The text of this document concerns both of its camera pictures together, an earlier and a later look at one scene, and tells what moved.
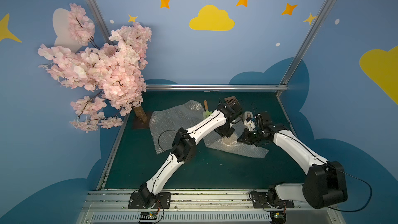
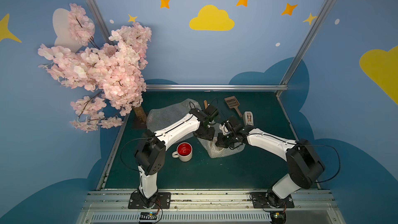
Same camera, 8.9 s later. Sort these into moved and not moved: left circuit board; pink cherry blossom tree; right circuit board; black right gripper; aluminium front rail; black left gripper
Moved: black right gripper; black left gripper
Not moved: left circuit board; pink cherry blossom tree; right circuit board; aluminium front rail
